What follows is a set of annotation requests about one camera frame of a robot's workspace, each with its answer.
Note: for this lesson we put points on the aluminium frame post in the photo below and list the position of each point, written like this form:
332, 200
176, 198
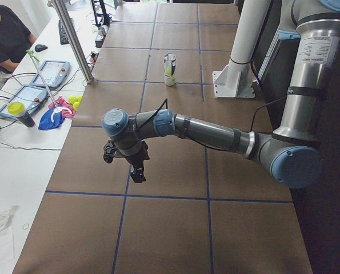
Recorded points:
63, 15

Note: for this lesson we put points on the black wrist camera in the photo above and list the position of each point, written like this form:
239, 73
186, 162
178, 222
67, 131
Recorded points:
109, 152

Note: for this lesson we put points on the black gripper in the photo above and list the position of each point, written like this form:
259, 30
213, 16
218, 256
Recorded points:
136, 160

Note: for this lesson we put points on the small metal cup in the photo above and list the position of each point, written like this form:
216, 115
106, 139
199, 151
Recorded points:
102, 30

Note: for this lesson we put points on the blue teach pendant near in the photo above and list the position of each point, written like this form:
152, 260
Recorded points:
30, 96

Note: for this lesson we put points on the dark bottle yellow lid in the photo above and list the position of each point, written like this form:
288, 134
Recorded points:
18, 110

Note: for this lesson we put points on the green grabber tool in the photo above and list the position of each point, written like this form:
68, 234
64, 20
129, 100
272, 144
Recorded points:
39, 80

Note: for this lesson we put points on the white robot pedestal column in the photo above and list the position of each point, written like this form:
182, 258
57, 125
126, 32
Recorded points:
251, 20

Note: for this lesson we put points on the black computer mouse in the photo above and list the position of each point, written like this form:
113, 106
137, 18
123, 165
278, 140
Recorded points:
39, 47

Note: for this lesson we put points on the blue and pink cloth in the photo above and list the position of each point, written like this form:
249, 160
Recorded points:
52, 119

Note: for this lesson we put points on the blue teach pendant far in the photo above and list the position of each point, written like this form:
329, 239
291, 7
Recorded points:
55, 72

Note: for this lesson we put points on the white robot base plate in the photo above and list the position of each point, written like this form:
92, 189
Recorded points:
236, 85

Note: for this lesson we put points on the black keyboard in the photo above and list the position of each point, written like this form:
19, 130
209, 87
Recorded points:
63, 38

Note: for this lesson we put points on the clear Wilson tennis ball can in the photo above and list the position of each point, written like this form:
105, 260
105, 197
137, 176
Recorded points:
169, 60

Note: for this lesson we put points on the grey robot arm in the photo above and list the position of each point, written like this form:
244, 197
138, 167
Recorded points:
290, 153

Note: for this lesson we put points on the man in black shirt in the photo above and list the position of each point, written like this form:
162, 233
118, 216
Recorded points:
15, 40

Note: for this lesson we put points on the blue teach pendant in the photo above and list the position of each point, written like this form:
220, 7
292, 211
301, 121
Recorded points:
55, 72
30, 96

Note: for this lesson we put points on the yellow tennis ball on desk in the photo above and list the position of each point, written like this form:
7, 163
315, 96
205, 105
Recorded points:
72, 99

